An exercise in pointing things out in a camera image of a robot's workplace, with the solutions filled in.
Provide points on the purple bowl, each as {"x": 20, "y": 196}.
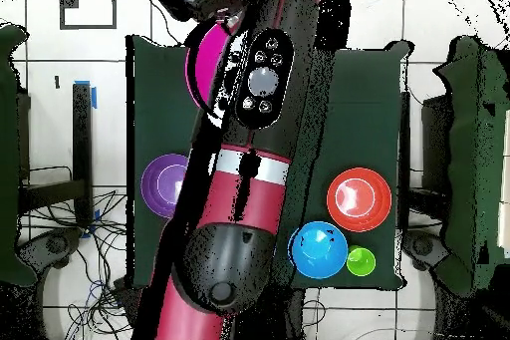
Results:
{"x": 159, "y": 186}

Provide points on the pink bowl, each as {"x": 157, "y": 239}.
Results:
{"x": 209, "y": 61}

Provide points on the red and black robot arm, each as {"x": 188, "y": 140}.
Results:
{"x": 247, "y": 204}

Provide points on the blue bowl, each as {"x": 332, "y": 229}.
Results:
{"x": 318, "y": 256}

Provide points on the dark green tablecloth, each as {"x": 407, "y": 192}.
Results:
{"x": 358, "y": 116}

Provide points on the large red-orange bowl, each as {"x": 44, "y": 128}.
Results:
{"x": 378, "y": 200}

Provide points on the green cup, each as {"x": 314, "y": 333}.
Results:
{"x": 360, "y": 262}

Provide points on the blue tape strip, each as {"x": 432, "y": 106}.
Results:
{"x": 94, "y": 98}

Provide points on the black bench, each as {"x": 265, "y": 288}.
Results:
{"x": 81, "y": 136}

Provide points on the green cloth side table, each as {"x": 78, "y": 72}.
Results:
{"x": 8, "y": 216}
{"x": 466, "y": 156}

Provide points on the white box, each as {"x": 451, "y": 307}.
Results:
{"x": 505, "y": 216}

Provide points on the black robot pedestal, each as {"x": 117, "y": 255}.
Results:
{"x": 295, "y": 316}

